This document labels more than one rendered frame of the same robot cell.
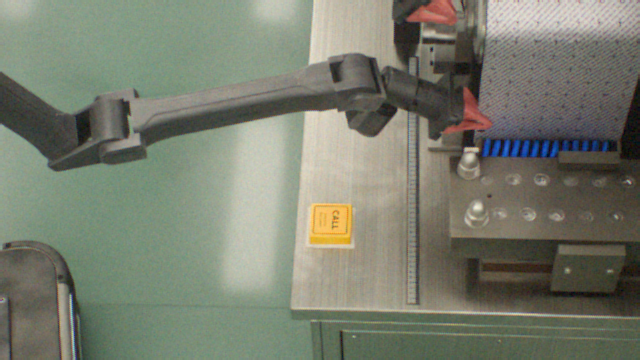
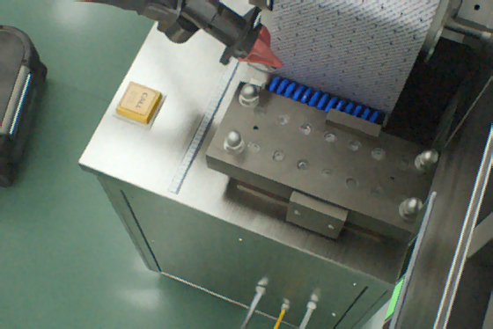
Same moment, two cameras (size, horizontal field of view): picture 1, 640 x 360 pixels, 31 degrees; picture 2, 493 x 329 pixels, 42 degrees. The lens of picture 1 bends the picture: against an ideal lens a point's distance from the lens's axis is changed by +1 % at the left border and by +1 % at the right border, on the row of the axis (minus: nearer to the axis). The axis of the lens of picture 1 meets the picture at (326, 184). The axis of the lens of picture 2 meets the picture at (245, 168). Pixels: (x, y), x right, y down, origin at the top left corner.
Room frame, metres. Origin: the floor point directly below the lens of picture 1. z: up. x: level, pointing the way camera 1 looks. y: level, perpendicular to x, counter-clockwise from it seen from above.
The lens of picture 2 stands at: (0.56, -0.39, 2.06)
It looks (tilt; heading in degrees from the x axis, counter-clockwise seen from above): 67 degrees down; 16
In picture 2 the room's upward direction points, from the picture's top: straight up
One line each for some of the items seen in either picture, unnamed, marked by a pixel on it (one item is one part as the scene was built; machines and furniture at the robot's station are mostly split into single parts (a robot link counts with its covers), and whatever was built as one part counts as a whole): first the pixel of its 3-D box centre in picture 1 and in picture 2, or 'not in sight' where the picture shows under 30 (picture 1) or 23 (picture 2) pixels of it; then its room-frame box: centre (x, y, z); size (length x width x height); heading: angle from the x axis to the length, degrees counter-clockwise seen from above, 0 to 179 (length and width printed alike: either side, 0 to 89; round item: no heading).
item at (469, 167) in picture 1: (469, 162); (249, 92); (1.11, -0.23, 1.05); 0.04 x 0.04 x 0.04
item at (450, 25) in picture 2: not in sight; (467, 24); (1.21, -0.54, 1.25); 0.07 x 0.04 x 0.04; 85
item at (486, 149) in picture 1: (547, 150); (325, 102); (1.15, -0.36, 1.03); 0.21 x 0.04 x 0.03; 85
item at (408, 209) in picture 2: not in sight; (413, 206); (0.99, -0.55, 1.05); 0.04 x 0.04 x 0.04
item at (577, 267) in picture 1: (586, 269); (315, 216); (0.95, -0.40, 0.96); 0.10 x 0.03 x 0.11; 85
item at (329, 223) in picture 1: (330, 223); (138, 102); (1.10, 0.00, 0.91); 0.07 x 0.07 x 0.02; 85
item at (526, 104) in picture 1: (552, 107); (334, 69); (1.17, -0.37, 1.11); 0.23 x 0.01 x 0.18; 85
